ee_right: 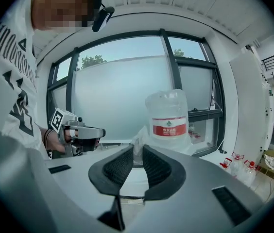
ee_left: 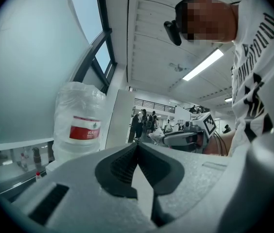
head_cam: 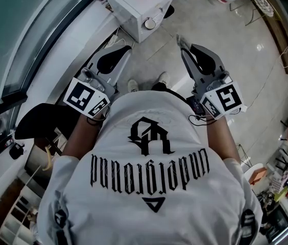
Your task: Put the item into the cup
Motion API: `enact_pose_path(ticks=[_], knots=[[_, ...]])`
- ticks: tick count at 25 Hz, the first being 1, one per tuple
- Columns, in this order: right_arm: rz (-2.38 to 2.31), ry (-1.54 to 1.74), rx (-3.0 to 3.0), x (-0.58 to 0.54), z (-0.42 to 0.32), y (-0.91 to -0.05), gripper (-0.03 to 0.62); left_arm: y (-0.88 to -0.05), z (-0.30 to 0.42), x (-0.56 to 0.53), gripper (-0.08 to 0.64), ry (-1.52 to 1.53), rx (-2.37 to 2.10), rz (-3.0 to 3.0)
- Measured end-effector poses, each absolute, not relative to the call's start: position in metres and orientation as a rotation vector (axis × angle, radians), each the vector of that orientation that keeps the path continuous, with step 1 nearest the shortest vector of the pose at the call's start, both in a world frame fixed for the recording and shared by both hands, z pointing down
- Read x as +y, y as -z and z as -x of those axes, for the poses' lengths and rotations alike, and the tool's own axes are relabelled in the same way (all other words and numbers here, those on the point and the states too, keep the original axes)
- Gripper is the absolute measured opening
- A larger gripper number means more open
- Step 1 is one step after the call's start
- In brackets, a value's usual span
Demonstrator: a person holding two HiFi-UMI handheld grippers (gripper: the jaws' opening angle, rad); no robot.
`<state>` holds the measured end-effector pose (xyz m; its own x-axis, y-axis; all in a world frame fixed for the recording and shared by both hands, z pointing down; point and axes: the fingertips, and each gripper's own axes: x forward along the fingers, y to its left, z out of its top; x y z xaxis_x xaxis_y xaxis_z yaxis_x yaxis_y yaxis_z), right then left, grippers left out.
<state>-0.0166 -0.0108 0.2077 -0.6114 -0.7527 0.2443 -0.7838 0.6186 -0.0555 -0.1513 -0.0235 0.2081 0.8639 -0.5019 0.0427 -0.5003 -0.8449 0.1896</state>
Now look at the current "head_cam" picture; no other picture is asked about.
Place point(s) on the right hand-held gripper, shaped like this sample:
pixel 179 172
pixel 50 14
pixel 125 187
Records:
pixel 229 96

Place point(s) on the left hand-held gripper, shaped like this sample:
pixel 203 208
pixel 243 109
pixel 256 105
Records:
pixel 78 96

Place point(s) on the clear item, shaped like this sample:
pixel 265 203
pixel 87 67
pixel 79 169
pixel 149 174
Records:
pixel 182 42

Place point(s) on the person's right forearm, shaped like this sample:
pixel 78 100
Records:
pixel 221 139

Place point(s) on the person's left forearm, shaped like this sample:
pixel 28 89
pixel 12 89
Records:
pixel 80 136

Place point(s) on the white power strip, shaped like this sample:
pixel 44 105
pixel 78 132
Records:
pixel 112 41

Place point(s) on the person's left white shoe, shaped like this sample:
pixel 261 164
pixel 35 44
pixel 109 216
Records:
pixel 133 85

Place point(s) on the person's white shoe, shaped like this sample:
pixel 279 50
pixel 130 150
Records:
pixel 133 85
pixel 164 78

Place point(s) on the person's right white shoe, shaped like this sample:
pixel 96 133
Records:
pixel 164 78

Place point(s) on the black battery pack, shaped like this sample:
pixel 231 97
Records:
pixel 195 106

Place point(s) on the person's black trousers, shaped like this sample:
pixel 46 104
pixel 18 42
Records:
pixel 162 87

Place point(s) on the white microwave oven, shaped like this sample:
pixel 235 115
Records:
pixel 139 11

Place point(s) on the wooden shelf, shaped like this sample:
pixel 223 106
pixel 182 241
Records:
pixel 284 34

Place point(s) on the black chair seat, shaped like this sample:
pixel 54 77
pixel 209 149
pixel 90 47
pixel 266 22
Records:
pixel 44 121

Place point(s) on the curved yellow hook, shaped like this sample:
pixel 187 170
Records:
pixel 48 159

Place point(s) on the orange box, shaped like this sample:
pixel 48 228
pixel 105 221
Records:
pixel 258 175

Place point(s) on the person's white printed t-shirt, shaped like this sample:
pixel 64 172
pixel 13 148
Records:
pixel 144 187

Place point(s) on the small black pouch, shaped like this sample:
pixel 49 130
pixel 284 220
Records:
pixel 16 150

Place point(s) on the white cubby shelf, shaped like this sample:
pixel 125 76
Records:
pixel 19 218

